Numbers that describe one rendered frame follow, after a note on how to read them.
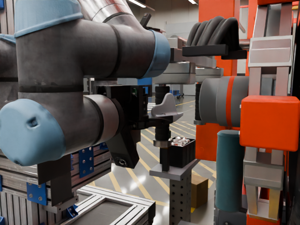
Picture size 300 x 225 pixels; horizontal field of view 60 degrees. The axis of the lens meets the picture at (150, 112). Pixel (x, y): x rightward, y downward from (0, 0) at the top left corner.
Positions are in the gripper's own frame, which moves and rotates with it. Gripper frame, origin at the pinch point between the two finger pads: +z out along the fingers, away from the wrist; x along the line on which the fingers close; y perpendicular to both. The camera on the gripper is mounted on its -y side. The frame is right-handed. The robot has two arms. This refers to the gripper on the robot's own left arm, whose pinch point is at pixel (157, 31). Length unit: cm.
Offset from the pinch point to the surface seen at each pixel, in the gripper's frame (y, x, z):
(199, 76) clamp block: 22, 73, -61
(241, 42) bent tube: 11, 92, -75
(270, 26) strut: 7, 98, -71
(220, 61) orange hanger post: 16, 65, -30
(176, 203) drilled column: 98, 48, -24
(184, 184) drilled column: 86, 51, -23
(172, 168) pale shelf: 73, 50, -36
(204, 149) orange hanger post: 58, 65, -32
